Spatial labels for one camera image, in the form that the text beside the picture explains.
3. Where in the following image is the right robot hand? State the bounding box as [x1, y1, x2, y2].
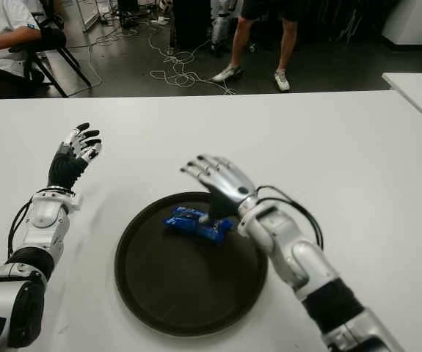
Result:
[180, 153, 258, 224]

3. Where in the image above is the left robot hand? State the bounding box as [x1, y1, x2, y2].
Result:
[47, 122, 103, 192]

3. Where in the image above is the blue Oreo packet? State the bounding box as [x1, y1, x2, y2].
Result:
[163, 205, 233, 245]

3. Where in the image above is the dark round tray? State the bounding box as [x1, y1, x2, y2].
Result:
[114, 191, 269, 337]

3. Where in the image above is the black folding chair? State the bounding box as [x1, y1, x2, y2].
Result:
[8, 0, 92, 98]

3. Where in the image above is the person in dark clothes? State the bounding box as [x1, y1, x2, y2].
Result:
[212, 0, 299, 92]

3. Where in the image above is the seated person in white shirt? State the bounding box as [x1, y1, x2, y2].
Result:
[0, 0, 45, 109]

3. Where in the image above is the white humanoid robot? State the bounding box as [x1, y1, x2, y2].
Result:
[210, 0, 239, 56]

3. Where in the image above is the black cabinet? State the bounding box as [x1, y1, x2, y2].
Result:
[172, 0, 214, 51]

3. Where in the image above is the white side table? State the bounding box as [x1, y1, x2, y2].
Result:
[381, 72, 422, 135]

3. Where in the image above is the white curved cabinet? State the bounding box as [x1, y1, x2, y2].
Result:
[381, 0, 422, 47]

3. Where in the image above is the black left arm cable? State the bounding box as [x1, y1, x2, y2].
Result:
[7, 199, 35, 257]

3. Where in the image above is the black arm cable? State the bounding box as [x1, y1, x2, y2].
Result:
[256, 186, 324, 250]
[7, 199, 35, 257]

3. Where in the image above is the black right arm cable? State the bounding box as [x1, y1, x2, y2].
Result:
[256, 186, 324, 250]

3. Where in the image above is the thin white floor cable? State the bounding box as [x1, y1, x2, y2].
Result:
[85, 21, 123, 89]

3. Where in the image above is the tangled white floor cable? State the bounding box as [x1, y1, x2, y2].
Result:
[148, 16, 236, 96]

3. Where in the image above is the white frame panel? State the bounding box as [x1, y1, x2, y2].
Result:
[76, 0, 101, 33]

